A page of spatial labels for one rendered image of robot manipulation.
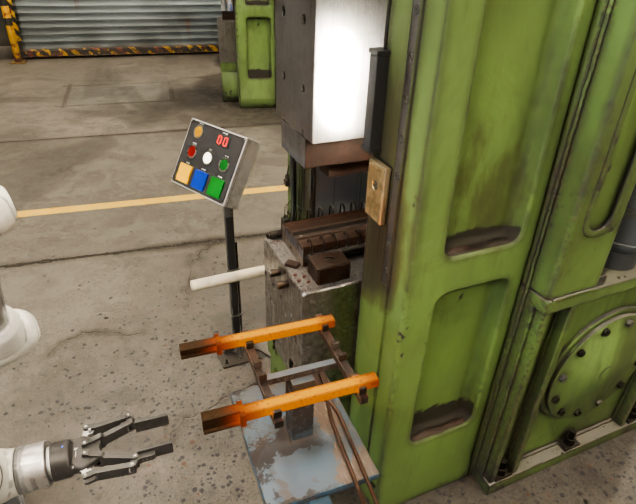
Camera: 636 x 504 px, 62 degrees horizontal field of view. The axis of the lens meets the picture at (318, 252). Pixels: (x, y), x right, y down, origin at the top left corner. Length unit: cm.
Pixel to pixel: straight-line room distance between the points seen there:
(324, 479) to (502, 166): 95
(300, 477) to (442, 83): 101
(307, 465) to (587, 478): 144
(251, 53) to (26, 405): 474
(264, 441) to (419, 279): 61
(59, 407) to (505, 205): 210
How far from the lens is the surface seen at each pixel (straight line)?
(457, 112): 131
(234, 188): 209
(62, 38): 958
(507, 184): 159
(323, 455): 149
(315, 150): 161
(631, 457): 277
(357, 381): 129
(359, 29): 151
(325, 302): 171
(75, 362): 296
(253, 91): 654
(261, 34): 647
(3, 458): 122
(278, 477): 145
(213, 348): 141
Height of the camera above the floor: 190
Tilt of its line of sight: 32 degrees down
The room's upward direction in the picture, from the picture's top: 2 degrees clockwise
